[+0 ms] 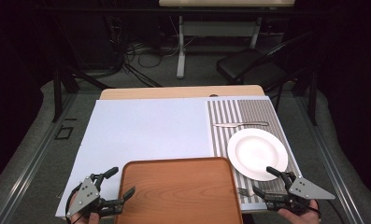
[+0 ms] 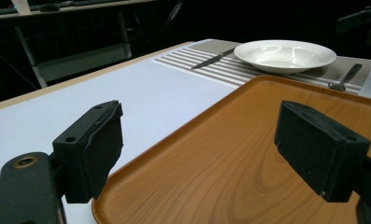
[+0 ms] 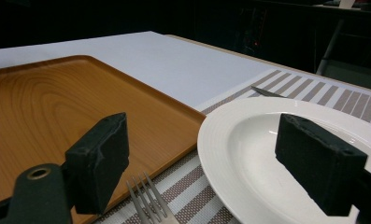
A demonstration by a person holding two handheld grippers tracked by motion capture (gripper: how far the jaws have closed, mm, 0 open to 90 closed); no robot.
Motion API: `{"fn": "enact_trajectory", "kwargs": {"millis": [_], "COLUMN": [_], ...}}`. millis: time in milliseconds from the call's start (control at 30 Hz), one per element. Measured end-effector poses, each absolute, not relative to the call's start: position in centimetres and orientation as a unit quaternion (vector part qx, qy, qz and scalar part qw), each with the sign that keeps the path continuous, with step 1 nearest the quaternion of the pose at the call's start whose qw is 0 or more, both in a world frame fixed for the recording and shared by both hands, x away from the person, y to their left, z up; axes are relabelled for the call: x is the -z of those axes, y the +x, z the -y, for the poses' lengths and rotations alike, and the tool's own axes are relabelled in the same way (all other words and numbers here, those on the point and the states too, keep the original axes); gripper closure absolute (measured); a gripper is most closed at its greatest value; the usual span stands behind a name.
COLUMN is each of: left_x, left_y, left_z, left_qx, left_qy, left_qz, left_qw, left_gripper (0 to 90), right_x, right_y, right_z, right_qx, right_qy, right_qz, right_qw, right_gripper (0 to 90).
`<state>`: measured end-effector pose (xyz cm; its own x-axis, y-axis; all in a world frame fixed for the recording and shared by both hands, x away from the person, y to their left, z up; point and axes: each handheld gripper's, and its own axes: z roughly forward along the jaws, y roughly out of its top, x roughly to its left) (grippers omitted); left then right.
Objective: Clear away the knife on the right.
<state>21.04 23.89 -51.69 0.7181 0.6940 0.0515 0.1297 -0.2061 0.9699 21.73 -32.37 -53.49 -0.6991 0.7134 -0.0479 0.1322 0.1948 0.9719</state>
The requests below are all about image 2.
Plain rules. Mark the desk with white frame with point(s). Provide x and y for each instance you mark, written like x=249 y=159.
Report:
x=80 y=62

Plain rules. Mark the white board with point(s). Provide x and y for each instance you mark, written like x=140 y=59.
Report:
x=142 y=93

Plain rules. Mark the steel fork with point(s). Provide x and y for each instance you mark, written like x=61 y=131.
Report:
x=349 y=74

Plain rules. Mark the white plate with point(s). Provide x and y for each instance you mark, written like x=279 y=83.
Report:
x=282 y=56

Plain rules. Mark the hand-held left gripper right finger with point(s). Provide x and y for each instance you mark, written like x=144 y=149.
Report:
x=320 y=152

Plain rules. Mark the brown wooden tray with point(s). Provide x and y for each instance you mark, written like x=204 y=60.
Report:
x=220 y=155

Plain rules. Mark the black computer mouse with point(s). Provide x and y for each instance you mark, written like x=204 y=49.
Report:
x=49 y=7

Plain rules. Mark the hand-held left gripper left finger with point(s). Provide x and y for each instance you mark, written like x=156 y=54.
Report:
x=89 y=155

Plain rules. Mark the steel table knife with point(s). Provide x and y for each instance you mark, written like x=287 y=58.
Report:
x=211 y=60

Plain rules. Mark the black keyboard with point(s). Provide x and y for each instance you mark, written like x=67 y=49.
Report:
x=2 y=11

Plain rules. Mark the grey striped placemat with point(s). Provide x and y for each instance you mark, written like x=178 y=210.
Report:
x=186 y=59

